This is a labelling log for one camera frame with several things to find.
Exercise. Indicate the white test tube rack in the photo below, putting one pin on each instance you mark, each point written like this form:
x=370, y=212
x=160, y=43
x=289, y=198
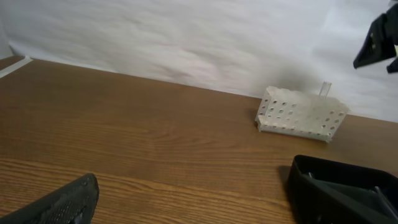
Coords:
x=298, y=115

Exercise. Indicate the clear test tube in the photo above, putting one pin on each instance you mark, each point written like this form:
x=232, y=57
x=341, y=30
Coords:
x=325, y=88

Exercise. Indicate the black tray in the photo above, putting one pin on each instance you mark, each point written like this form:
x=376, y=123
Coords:
x=342, y=169

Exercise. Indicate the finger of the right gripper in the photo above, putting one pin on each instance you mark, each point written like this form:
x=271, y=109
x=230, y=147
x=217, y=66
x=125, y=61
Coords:
x=377, y=43
x=394, y=67

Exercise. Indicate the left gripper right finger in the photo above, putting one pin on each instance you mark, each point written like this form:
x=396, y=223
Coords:
x=326, y=208

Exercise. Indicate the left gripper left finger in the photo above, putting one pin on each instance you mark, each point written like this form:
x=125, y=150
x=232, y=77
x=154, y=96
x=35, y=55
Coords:
x=56, y=205

